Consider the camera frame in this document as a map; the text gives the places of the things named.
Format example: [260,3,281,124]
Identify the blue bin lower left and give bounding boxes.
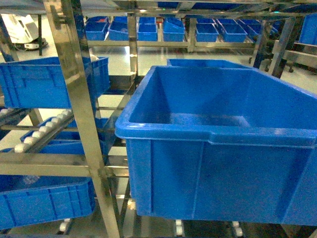
[0,175,95,229]

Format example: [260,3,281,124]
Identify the white roller track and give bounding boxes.
[11,110,74,153]

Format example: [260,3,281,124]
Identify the white machine on floor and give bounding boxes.
[1,14,48,51]

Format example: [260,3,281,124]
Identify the blue bin left shelf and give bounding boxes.
[0,57,110,109]

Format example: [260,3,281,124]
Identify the far rack of blue bins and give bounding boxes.
[85,16,262,43]

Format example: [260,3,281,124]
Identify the stainless steel shelf frame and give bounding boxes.
[0,0,317,238]

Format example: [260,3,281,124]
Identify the large blue plastic bin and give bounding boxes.
[115,65,317,226]

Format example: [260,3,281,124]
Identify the blue bin behind large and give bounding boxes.
[167,59,252,69]

